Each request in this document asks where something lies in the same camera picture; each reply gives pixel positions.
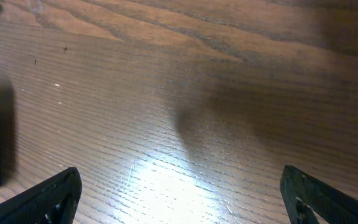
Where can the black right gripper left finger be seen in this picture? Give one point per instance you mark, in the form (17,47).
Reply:
(54,200)

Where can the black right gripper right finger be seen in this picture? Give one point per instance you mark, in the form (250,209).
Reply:
(305,197)

